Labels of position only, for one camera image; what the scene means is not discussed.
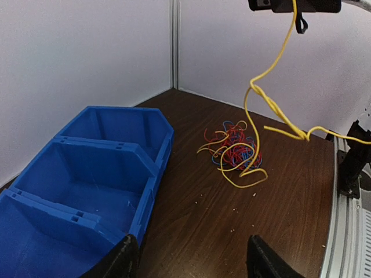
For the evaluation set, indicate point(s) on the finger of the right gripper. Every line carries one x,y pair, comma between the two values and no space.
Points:
256,5
307,6

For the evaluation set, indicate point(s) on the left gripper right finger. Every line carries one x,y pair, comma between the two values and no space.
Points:
262,261

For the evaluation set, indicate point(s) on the right aluminium frame post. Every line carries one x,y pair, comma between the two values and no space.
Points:
174,28

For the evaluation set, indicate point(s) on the blue three-compartment bin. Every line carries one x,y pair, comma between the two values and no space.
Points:
91,185

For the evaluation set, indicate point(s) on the aluminium front rail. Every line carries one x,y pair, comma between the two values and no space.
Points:
347,252

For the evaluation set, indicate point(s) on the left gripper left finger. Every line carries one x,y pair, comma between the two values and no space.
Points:
121,261

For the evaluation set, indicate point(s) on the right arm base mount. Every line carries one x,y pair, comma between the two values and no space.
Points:
352,162

